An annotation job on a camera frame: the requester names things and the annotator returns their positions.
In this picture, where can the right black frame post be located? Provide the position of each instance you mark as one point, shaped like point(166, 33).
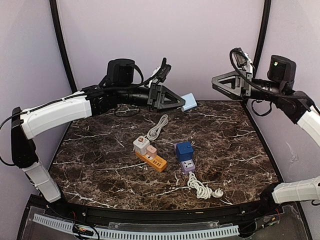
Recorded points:
point(262, 32)

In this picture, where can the pink wall charger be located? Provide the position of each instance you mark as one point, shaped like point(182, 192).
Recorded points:
point(151, 151)

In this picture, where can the orange power strip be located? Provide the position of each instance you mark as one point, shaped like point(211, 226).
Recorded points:
point(153, 160)

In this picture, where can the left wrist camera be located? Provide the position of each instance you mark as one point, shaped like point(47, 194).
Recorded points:
point(160, 74)

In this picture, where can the small circuit board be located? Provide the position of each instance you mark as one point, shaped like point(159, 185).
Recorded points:
point(76, 229)

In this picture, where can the black front rail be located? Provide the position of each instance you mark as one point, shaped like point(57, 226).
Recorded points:
point(246, 212)

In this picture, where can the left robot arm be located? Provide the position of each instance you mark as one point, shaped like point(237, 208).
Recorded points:
point(115, 88)

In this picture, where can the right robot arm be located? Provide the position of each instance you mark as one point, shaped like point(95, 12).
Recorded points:
point(299, 108)

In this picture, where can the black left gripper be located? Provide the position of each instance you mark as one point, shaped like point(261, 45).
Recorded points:
point(155, 90)

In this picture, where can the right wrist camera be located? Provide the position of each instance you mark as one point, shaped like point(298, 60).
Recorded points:
point(243, 61)

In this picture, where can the left black frame post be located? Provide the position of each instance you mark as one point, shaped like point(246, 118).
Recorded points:
point(61, 44)

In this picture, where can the black frame post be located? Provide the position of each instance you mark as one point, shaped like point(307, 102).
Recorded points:
point(262, 32)
point(61, 44)

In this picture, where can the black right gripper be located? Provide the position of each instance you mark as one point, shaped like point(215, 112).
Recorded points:
point(235, 95)

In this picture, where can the purple power strip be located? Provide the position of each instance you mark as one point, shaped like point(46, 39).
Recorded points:
point(187, 166)

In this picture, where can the white cube socket adapter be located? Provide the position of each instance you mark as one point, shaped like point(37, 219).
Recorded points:
point(140, 145)

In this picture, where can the blue cube socket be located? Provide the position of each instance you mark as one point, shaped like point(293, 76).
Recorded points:
point(184, 151)

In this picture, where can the white slotted cable duct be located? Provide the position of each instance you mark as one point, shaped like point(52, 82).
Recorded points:
point(124, 231)

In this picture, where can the light blue wall charger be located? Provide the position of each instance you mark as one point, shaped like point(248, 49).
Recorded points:
point(190, 102)

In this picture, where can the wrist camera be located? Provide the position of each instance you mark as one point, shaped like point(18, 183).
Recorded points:
point(160, 74)
point(243, 61)

